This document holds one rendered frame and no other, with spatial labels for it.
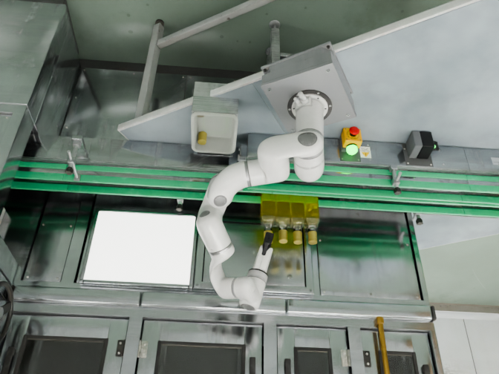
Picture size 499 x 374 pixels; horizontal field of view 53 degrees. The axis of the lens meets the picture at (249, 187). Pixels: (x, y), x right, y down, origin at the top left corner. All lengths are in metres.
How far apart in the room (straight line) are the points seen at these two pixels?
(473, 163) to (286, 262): 0.85
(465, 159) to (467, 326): 3.68
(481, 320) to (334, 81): 4.44
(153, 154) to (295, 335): 0.91
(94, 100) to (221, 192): 1.24
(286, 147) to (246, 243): 0.68
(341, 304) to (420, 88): 0.86
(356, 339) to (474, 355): 3.72
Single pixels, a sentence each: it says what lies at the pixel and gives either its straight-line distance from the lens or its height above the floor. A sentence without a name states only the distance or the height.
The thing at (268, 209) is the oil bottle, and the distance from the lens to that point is 1.99.
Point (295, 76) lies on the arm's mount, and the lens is 1.72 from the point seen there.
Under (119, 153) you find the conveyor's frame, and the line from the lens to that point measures 2.13.
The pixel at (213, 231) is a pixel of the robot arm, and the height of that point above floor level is 1.30.
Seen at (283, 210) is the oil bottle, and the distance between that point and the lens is 2.00.
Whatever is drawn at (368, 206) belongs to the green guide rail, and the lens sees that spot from 2.17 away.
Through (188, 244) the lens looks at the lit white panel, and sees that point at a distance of 2.07.
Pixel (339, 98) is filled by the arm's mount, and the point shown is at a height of 0.87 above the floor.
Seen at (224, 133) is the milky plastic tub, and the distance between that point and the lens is 2.05.
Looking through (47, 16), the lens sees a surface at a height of 0.20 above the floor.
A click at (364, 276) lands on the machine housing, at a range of 2.15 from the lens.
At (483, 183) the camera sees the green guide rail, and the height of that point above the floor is 0.92.
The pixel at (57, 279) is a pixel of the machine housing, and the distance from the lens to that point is 2.12.
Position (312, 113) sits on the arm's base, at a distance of 1.71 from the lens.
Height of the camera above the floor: 2.14
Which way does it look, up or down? 36 degrees down
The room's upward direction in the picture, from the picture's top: 179 degrees counter-clockwise
